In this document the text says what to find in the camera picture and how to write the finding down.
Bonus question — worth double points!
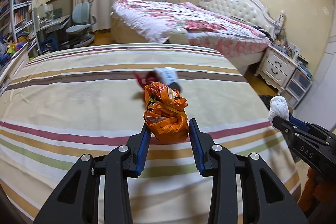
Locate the white tissue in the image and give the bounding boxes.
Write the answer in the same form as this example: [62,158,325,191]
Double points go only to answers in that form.
[268,96,289,132]

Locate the orange foil wrapper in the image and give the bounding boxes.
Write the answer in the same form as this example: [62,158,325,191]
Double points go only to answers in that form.
[144,82,189,143]

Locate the dark red ribbon tassel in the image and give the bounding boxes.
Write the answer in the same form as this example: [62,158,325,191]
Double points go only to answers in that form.
[133,71,159,89]

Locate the black lined trash bin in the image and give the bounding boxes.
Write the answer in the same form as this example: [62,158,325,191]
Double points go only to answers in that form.
[259,94,273,110]

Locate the plastic drawer unit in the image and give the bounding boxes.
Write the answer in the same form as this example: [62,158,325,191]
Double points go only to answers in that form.
[281,67,313,109]

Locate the white nightstand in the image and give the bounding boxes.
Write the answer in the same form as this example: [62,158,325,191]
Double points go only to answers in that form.
[255,46,298,95]

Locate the striped bed sheet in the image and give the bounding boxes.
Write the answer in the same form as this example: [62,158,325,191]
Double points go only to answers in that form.
[1,44,301,223]

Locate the white tufted headboard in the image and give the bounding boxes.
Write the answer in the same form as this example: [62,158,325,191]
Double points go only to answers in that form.
[199,0,276,36]

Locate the white round bedpost knob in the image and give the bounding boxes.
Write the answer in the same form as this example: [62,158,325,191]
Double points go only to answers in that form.
[169,30,189,45]

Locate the grey desk chair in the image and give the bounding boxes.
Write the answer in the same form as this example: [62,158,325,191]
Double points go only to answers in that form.
[66,1,97,48]

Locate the study desk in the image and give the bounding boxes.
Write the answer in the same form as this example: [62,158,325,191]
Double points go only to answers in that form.
[32,7,71,55]

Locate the white bookshelf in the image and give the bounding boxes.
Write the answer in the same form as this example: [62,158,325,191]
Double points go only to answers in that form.
[1,0,39,59]

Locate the floral quilt bed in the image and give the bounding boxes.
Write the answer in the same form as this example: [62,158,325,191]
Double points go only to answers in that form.
[111,0,270,59]

